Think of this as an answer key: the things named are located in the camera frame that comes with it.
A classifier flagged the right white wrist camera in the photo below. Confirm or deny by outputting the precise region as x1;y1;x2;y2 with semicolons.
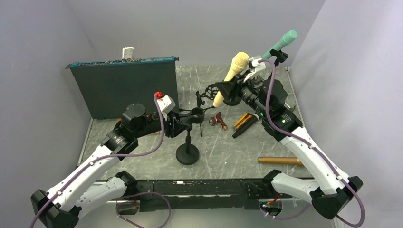
243;56;266;83

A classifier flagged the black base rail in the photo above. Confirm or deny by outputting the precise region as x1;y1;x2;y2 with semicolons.
117;178;279;212

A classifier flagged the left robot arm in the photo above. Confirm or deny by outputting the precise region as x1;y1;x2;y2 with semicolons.
31;96;204;228

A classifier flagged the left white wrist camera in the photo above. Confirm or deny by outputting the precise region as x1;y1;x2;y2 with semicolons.
154;92;176;121

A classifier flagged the white block behind rack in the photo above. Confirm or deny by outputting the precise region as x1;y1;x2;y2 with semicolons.
122;47;134;59

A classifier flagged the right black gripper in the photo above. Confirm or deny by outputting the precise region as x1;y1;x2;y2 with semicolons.
215;69;269;118

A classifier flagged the gold microphone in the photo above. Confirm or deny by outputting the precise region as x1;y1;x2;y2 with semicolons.
258;157;304;167

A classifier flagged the orange utility knife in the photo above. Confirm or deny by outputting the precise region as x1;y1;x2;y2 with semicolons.
233;113;253;131

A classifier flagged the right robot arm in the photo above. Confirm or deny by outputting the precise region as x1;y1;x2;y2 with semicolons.
215;77;363;219

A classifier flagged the dark rack unit blue edge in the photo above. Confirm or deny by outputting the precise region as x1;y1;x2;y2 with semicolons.
67;56;179;120

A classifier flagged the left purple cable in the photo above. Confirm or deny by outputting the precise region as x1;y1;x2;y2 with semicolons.
29;94;165;228

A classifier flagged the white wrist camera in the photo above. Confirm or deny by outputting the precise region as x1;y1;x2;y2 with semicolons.
154;92;176;121
243;56;266;83

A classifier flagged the black condenser microphone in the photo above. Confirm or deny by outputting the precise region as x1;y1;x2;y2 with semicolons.
232;114;259;138

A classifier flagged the black tripod shock mount stand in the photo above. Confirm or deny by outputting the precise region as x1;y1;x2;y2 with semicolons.
179;84;219;137

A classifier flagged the cream yellow microphone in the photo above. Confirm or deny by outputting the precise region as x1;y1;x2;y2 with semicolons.
213;52;249;108

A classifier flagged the black round-base shock mount stand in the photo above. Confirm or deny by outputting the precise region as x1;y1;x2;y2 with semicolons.
223;96;242;106

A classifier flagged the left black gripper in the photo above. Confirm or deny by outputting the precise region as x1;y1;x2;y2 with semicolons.
134;109;191;138

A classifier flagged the mint green microphone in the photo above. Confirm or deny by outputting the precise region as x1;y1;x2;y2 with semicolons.
262;30;297;59

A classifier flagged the black round-base clip stand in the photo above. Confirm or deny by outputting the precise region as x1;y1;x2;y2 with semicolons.
269;49;288;79

